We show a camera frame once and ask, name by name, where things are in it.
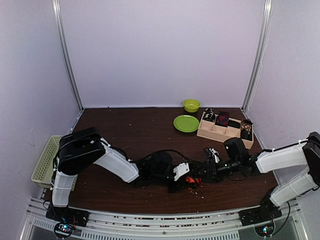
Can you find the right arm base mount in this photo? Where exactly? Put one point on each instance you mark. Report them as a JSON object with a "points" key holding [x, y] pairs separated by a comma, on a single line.
{"points": [[266, 211]]}

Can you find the green plate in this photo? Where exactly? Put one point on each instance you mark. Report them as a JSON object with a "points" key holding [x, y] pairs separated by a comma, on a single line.
{"points": [[186, 123]]}

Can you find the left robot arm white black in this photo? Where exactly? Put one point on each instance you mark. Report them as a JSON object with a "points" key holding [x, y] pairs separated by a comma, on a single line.
{"points": [[79, 150]]}

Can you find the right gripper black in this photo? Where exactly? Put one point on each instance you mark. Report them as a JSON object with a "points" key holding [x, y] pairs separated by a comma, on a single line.
{"points": [[210, 167]]}

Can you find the black white patterned rolled tie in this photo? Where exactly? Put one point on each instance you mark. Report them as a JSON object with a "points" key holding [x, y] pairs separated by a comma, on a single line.
{"points": [[209, 115]]}

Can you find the aluminium frame post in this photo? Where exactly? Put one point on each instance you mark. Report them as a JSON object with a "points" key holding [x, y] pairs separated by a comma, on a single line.
{"points": [[261, 47], [65, 53]]}

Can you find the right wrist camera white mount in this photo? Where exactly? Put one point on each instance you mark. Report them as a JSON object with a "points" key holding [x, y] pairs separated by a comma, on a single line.
{"points": [[211, 153]]}

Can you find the wooden compartment box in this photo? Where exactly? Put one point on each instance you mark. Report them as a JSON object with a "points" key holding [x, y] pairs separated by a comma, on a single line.
{"points": [[209, 130]]}

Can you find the green bowl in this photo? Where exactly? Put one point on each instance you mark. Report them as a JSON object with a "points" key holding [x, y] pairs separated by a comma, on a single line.
{"points": [[191, 105]]}

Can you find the left aluminium frame post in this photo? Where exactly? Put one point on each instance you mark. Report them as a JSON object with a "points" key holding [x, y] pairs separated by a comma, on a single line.
{"points": [[65, 53]]}

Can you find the right aluminium frame post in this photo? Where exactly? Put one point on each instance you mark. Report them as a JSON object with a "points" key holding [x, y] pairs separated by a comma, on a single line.
{"points": [[261, 47]]}

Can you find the red navy rolled tie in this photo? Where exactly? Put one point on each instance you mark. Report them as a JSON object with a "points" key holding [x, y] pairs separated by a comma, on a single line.
{"points": [[222, 119]]}

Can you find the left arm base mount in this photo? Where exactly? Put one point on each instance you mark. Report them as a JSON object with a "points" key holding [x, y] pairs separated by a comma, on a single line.
{"points": [[67, 215]]}

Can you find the red navy striped tie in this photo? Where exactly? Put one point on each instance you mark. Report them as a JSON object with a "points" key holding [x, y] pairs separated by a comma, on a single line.
{"points": [[193, 182]]}

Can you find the pale green perforated basket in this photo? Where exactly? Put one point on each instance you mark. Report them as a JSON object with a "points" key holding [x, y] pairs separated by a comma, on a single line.
{"points": [[42, 174]]}

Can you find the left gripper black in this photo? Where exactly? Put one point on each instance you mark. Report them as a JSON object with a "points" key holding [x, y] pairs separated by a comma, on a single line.
{"points": [[181, 185]]}

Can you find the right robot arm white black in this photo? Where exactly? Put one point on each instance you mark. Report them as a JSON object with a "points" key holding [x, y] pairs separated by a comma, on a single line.
{"points": [[305, 153]]}

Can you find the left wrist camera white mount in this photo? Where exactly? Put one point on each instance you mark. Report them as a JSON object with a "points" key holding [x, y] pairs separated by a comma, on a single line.
{"points": [[180, 170]]}

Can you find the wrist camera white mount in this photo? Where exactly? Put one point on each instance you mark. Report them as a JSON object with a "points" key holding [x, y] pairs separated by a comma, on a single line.
{"points": [[211, 153], [180, 170]]}

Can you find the brown patterned rolled tie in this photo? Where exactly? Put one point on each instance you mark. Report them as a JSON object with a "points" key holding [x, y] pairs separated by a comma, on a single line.
{"points": [[246, 129]]}

